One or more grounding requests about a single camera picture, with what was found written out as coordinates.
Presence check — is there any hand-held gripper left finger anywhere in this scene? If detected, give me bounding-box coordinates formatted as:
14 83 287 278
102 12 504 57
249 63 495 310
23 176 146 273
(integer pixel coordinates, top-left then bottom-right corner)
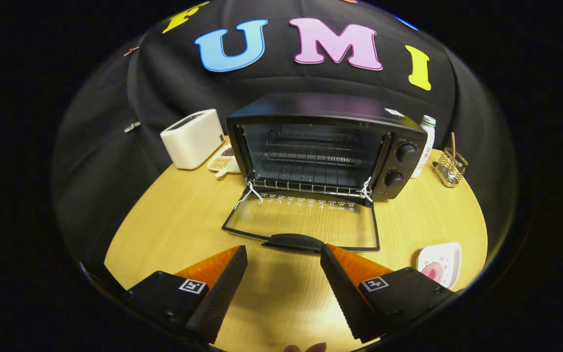
124 245 249 345

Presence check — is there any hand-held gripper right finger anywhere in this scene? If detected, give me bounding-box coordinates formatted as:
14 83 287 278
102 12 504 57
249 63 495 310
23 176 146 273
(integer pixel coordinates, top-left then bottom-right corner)
320 243 458 344

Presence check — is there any pink round food slice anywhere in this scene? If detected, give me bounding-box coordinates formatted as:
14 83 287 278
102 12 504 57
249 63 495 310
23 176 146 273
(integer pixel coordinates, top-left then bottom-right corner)
421 262 445 284

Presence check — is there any white square plate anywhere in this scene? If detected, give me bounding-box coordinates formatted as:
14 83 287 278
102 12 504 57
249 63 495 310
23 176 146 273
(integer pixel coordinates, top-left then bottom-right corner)
416 242 462 290

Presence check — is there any black toaster oven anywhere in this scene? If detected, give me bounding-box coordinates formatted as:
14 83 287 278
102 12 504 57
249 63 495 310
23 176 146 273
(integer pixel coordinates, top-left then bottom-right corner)
221 93 429 253

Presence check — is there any cream white pop-up toaster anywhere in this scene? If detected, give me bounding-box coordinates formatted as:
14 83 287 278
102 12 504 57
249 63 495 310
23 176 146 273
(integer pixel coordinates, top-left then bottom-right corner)
160 109 226 171

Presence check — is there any small white grain dish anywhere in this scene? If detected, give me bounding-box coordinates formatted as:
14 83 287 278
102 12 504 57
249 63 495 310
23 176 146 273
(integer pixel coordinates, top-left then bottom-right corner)
207 143 240 177

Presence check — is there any black backdrop cloth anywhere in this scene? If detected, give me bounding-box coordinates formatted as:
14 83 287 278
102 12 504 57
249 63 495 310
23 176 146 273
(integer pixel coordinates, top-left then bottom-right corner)
52 0 519 294

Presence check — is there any white bottle green label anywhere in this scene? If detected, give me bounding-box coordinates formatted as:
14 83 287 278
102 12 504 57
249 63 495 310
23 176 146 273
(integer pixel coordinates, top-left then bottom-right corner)
411 115 437 179

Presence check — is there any wire mesh basket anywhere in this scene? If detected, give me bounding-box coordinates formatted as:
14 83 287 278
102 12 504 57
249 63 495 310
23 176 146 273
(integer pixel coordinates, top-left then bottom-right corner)
432 147 469 188

